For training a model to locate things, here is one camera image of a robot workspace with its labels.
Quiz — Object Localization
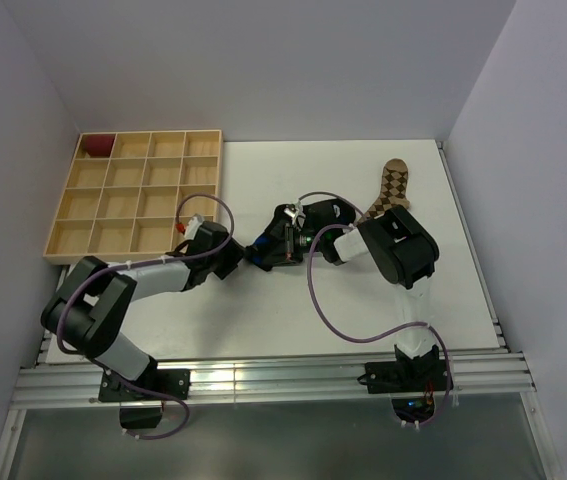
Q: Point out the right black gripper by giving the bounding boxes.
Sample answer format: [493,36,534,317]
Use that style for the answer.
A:
[263,223,325,266]

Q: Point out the black sock with blue marks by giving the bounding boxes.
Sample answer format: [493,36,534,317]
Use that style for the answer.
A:
[245,198,358,274]

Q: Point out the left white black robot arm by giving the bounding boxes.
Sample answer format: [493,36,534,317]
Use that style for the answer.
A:
[41,221,244,399]

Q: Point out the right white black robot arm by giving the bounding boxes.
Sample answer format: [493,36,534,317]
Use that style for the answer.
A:
[277,199,443,390]

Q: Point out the wooden compartment tray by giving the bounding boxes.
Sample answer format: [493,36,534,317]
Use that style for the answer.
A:
[44,130,223,265]

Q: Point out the brown argyle sock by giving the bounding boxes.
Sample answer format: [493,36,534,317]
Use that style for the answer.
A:
[354,158,410,226]

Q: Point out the red rolled sock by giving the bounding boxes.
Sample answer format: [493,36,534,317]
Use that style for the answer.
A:
[82,134,116,158]

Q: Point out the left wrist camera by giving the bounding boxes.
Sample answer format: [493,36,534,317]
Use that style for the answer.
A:
[175,214,206,240]

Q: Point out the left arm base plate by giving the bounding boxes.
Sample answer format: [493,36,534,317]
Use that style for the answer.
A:
[98,367,192,431]

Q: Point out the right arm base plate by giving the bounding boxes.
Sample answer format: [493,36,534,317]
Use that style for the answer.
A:
[357,359,454,394]

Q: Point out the aluminium rail frame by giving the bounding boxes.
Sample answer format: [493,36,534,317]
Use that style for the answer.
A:
[0,140,563,479]

